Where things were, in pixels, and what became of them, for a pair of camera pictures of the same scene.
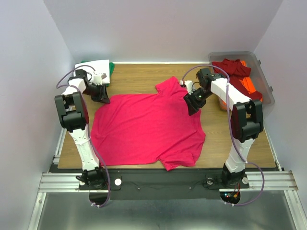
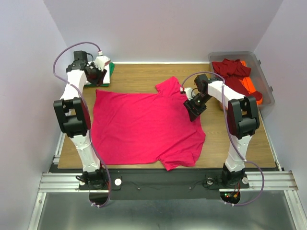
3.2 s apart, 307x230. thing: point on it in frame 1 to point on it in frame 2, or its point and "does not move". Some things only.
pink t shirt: [139, 129] does not move
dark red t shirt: [236, 70] does not move
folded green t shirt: [112, 69] does not move
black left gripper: [102, 97] to [99, 80]
